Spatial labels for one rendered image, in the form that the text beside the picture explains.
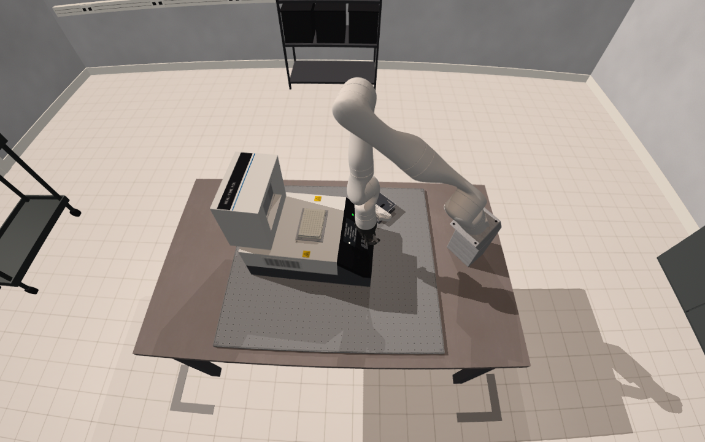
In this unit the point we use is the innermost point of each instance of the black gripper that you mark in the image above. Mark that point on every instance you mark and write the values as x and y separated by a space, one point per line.
368 235

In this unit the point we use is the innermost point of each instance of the dark grey rectangular frame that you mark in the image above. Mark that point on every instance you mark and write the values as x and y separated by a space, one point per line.
386 204

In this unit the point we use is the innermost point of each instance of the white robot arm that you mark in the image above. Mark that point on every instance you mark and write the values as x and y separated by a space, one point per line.
353 109

